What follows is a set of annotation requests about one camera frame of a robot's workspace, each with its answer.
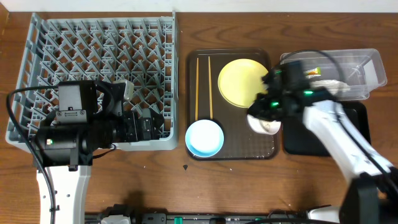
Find white bowl with crumbs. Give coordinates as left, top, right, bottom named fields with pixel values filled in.
left=246, top=114, right=281, bottom=135

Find clear plastic waste bin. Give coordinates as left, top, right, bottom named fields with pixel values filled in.
left=280, top=49, right=387, bottom=101

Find yellow round plate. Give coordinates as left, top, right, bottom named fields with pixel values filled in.
left=218, top=58, right=269, bottom=108

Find light blue bowl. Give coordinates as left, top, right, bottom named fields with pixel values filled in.
left=185, top=119, right=224, bottom=158

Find white cup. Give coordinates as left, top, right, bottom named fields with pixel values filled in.
left=113, top=79, right=134, bottom=101

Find black waste tray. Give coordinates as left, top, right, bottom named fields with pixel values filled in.
left=283, top=101, right=371, bottom=157

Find dark brown serving tray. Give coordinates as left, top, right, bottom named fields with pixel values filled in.
left=186, top=48, right=279, bottom=161

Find green yellow snack wrapper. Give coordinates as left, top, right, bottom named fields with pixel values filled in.
left=304, top=67, right=322, bottom=78

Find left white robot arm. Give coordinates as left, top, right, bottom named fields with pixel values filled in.
left=32, top=108, right=164, bottom=223

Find wooden chopstick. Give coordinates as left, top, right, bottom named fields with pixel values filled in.
left=195, top=58, right=199, bottom=121
left=208, top=56, right=213, bottom=119

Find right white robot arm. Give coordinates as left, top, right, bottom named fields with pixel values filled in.
left=247, top=70, right=397, bottom=223

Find white tissue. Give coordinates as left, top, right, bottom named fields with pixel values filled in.
left=310, top=80, right=351, bottom=95

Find black equipment rail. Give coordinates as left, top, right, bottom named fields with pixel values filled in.
left=84, top=204, right=306, bottom=224

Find grey plastic dish rack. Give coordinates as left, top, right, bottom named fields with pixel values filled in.
left=12, top=14, right=179, bottom=151

